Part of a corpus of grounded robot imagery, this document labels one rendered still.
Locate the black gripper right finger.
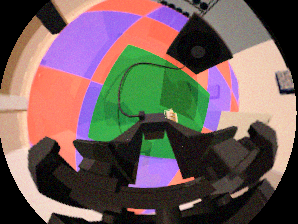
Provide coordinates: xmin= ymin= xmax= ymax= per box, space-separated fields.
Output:
xmin=165 ymin=119 xmax=238 ymax=180

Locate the black cable with plug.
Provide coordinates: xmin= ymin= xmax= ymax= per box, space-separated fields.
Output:
xmin=117 ymin=63 xmax=181 ymax=140

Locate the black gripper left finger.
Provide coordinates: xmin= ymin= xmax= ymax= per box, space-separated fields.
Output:
xmin=73 ymin=121 xmax=144 ymax=184

